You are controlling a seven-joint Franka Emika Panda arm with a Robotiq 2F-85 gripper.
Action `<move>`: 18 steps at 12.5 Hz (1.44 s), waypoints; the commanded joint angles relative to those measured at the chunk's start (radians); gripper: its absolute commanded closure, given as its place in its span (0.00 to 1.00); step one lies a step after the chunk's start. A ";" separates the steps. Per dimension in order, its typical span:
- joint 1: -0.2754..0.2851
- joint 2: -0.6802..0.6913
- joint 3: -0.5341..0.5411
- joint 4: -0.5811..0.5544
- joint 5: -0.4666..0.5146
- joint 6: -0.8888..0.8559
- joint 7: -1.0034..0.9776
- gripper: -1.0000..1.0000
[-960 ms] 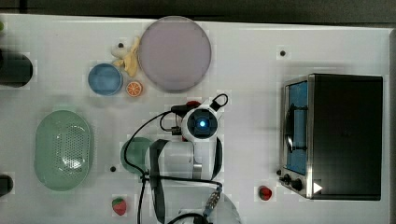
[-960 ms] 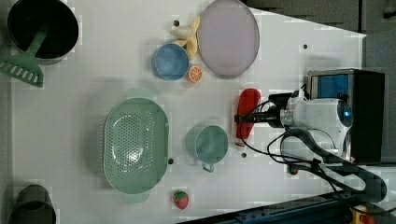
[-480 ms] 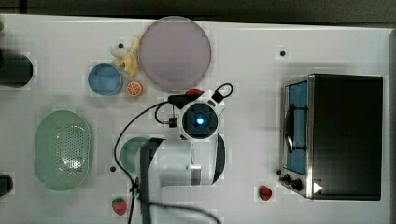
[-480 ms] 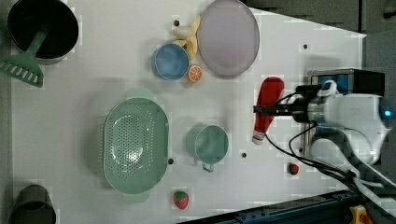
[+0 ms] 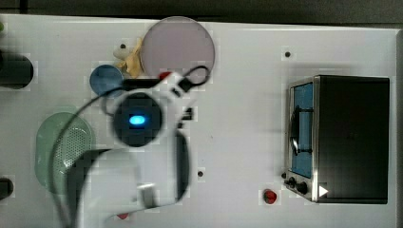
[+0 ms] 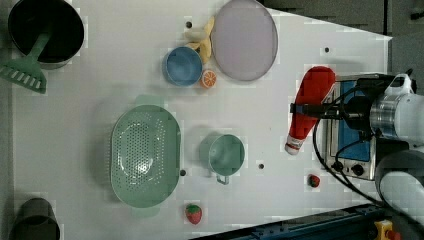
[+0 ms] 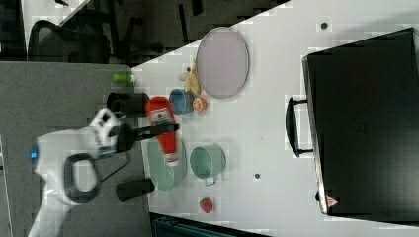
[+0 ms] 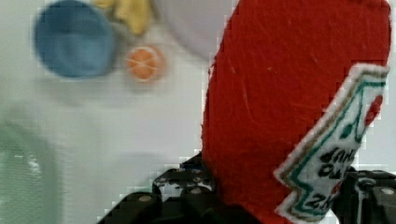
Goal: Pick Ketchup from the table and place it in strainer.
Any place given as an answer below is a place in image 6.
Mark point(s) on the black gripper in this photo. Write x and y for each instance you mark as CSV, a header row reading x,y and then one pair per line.
x,y
359,97

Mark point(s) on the red plush ketchup bottle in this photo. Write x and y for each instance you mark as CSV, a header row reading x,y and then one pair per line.
x,y
315,86

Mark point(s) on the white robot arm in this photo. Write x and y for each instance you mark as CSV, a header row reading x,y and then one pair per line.
x,y
387,110

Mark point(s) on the green oval strainer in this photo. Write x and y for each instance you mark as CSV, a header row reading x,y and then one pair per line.
x,y
145,156

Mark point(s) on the silver toaster oven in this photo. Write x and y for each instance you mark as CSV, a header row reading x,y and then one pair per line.
x,y
357,153

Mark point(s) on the small red toy strawberry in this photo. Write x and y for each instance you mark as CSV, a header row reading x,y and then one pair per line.
x,y
313,181

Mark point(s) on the grey round plate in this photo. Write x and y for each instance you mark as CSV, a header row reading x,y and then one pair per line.
x,y
244,40

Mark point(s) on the green metal mug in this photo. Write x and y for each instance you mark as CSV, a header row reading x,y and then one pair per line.
x,y
224,155

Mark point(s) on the orange slice toy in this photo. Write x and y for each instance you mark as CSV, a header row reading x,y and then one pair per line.
x,y
208,79

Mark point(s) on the yellow emergency stop button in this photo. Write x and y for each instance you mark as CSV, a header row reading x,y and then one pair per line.
x,y
385,231

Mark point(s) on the yellow toy banana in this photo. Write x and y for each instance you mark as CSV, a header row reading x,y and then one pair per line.
x,y
199,39

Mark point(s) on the blue bowl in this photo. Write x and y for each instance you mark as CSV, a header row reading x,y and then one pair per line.
x,y
182,66

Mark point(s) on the large red toy strawberry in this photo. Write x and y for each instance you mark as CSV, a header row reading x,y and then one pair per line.
x,y
193,213

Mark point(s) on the large black pot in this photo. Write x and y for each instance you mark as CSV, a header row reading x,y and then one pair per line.
x,y
28,19

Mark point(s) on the green slotted spatula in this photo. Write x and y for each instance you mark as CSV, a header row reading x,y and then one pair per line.
x,y
26,71

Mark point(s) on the small black cup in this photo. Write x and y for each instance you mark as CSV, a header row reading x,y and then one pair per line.
x,y
35,220

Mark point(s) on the blue metal frame rail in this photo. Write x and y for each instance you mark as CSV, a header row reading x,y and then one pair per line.
x,y
352,223

